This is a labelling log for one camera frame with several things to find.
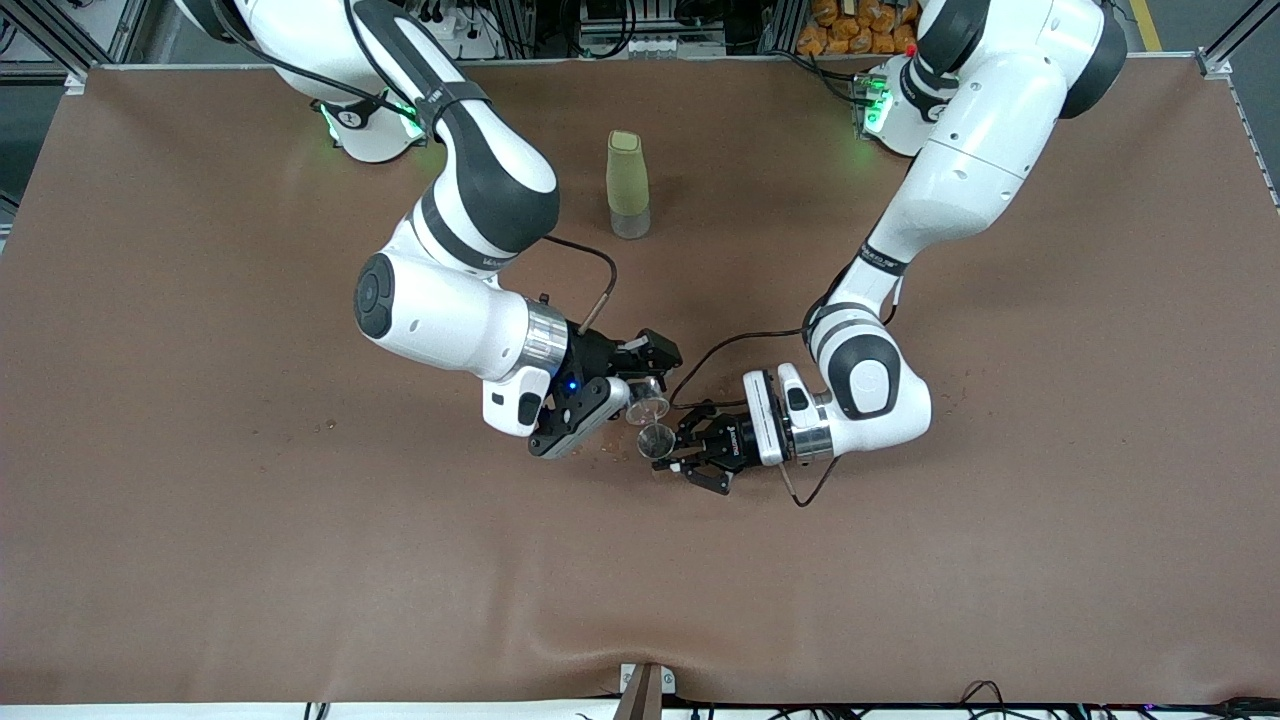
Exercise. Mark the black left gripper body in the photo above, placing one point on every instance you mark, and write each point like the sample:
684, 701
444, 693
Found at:
727, 437

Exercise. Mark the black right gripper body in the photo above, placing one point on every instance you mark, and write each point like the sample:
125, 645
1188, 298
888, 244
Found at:
592, 357

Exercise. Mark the small clear glass cup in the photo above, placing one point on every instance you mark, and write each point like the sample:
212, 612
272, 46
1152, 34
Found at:
650, 400

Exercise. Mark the steel double-cone jigger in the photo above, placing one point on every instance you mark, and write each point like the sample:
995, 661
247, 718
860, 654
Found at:
657, 438

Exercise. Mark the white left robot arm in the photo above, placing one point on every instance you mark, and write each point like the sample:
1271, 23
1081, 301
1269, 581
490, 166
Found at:
980, 150

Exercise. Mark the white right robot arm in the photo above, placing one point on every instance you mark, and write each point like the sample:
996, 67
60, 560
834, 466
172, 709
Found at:
450, 320

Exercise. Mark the green bottle with clear base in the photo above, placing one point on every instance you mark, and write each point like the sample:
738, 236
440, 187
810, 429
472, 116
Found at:
627, 180

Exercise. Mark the metal table edge clamp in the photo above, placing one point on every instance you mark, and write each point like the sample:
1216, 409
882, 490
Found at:
645, 695

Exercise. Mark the grey electronics box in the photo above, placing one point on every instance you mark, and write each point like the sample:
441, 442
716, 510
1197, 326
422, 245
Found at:
650, 45

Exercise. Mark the brown table mat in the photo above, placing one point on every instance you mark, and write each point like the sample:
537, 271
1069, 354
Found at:
300, 560

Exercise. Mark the white power strip with plugs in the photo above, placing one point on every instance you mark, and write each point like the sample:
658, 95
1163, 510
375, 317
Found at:
465, 35

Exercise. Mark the orange snack bag pile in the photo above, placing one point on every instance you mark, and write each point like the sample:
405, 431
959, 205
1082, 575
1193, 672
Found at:
850, 30

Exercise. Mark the metal corner bracket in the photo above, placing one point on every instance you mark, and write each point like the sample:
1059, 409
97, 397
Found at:
1214, 64
76, 82

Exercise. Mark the aluminium frame strut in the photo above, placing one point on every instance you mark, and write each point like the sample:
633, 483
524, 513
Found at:
60, 50
1235, 32

